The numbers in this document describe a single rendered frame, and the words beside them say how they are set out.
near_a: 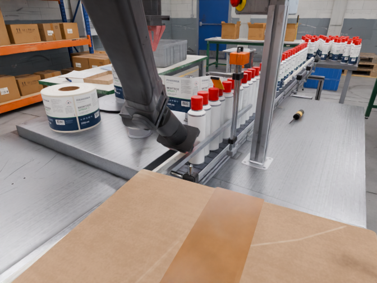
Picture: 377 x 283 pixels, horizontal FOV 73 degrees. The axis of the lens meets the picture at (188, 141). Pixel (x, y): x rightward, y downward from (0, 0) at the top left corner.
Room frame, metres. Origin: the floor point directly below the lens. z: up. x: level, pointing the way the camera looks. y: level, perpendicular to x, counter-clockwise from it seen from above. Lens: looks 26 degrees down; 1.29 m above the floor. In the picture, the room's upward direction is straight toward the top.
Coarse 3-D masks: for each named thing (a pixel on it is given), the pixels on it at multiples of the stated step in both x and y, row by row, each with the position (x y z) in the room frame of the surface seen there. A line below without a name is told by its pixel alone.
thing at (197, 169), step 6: (276, 96) 1.38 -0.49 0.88; (252, 114) 1.10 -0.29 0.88; (252, 120) 1.02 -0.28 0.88; (240, 126) 0.95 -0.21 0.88; (246, 126) 0.96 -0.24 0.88; (240, 132) 0.90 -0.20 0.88; (222, 144) 0.79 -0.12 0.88; (210, 156) 0.71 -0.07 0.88; (216, 156) 0.72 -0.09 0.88; (186, 162) 0.67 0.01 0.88; (204, 162) 0.67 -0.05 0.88; (180, 168) 0.64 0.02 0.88; (186, 168) 0.64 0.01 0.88; (198, 168) 0.64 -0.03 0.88
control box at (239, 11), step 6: (246, 0) 0.85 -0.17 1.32; (252, 0) 0.82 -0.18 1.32; (258, 0) 0.80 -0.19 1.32; (264, 0) 0.77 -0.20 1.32; (294, 0) 0.79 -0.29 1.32; (240, 6) 0.87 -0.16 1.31; (246, 6) 0.85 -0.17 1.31; (252, 6) 0.82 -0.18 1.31; (258, 6) 0.79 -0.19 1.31; (264, 6) 0.77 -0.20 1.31; (294, 6) 0.79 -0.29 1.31; (240, 12) 0.87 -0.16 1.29; (246, 12) 0.85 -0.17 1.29; (252, 12) 0.83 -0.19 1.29; (258, 12) 0.80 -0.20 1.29; (264, 12) 0.78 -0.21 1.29; (288, 12) 0.78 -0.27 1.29; (294, 12) 0.79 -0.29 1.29
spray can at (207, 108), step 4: (200, 92) 0.72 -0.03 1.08; (204, 92) 0.72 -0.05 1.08; (208, 92) 0.73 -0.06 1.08; (204, 96) 0.71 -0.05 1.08; (208, 96) 0.72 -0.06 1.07; (204, 100) 0.71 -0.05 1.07; (208, 100) 0.72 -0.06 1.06; (204, 104) 0.71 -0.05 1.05; (208, 104) 0.72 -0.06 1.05; (204, 108) 0.70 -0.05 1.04; (208, 108) 0.71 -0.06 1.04; (208, 112) 0.71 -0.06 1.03; (208, 116) 0.71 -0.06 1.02; (208, 120) 0.71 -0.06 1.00; (208, 124) 0.71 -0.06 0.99; (208, 128) 0.71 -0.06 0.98; (208, 132) 0.71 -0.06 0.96; (208, 144) 0.71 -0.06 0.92; (208, 148) 0.71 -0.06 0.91; (208, 152) 0.71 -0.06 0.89
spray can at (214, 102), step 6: (210, 90) 0.75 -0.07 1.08; (216, 90) 0.75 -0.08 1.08; (210, 96) 0.75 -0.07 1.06; (216, 96) 0.75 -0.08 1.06; (210, 102) 0.75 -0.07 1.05; (216, 102) 0.75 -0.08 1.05; (216, 108) 0.74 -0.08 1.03; (216, 114) 0.74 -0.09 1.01; (216, 120) 0.74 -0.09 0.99; (210, 126) 0.74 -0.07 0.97; (216, 126) 0.74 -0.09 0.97; (210, 132) 0.74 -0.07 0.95; (216, 138) 0.74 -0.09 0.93; (210, 144) 0.74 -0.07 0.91; (216, 144) 0.74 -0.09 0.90; (210, 150) 0.74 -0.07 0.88; (216, 150) 0.75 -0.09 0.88
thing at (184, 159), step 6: (246, 108) 0.94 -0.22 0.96; (240, 114) 0.88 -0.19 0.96; (228, 120) 0.81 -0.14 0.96; (222, 126) 0.76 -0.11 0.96; (228, 126) 0.79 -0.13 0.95; (216, 132) 0.72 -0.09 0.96; (210, 138) 0.67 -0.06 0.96; (198, 144) 0.63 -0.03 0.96; (204, 144) 0.64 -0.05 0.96; (192, 150) 0.60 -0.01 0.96; (198, 150) 0.61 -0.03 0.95; (186, 156) 0.57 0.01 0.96; (192, 156) 0.59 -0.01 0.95; (180, 162) 0.54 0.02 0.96; (168, 168) 0.51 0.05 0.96; (174, 168) 0.51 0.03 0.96; (168, 174) 0.49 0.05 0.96
